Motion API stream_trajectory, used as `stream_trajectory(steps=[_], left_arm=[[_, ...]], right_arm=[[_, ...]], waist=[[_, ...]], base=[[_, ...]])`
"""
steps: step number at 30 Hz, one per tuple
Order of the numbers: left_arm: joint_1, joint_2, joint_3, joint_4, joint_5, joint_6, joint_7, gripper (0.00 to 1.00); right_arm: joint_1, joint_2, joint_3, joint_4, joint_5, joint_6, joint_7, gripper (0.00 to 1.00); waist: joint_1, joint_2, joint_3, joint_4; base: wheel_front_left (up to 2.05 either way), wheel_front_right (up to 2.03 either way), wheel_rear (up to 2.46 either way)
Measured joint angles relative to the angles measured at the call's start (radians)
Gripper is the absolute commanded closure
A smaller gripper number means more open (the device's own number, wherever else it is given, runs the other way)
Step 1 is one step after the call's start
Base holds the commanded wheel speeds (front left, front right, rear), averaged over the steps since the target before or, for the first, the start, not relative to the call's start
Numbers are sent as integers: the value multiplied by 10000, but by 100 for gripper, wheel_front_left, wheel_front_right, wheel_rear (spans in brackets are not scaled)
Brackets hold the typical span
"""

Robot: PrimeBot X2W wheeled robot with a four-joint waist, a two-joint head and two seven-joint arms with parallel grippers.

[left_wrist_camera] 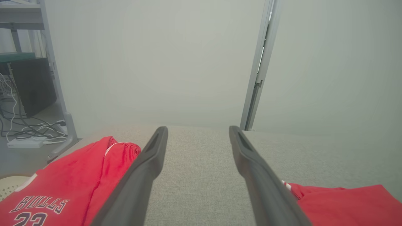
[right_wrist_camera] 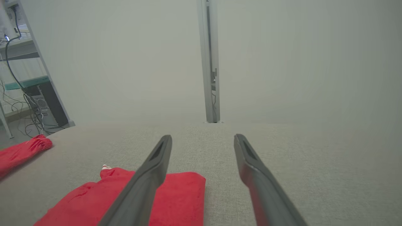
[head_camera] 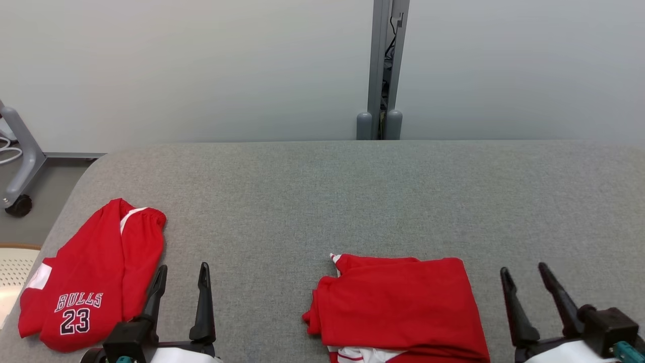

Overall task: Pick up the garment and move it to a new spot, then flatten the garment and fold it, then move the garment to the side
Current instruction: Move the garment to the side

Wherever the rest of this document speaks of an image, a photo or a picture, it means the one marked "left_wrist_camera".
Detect black computer tower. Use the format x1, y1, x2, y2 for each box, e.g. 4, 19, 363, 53
9, 58, 57, 118

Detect black floor cable bundle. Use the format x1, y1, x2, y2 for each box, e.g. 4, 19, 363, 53
0, 72, 68, 140

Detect grey metal desk leg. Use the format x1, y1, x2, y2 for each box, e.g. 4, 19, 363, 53
38, 0, 82, 162

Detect grey desk shelf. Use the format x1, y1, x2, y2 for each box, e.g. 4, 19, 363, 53
0, 3, 44, 30

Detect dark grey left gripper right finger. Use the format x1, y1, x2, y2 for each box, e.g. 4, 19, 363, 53
229, 126, 311, 226

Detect red Bulls jersey white sleeves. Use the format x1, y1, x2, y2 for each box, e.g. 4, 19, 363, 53
281, 180, 402, 226

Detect white floor cable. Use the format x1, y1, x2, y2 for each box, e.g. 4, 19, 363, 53
6, 88, 68, 145

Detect cream perforated laundry basket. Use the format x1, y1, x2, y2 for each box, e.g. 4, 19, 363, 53
0, 176, 32, 201

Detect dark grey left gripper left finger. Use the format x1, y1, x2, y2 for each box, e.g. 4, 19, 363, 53
91, 126, 168, 226

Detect white power strip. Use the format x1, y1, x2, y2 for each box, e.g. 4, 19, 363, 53
7, 138, 44, 148

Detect grey fabric sofa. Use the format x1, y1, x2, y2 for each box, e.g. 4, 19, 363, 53
47, 124, 402, 226

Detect red Bulls shorts white stripe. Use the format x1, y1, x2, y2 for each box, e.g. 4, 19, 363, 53
0, 136, 142, 226

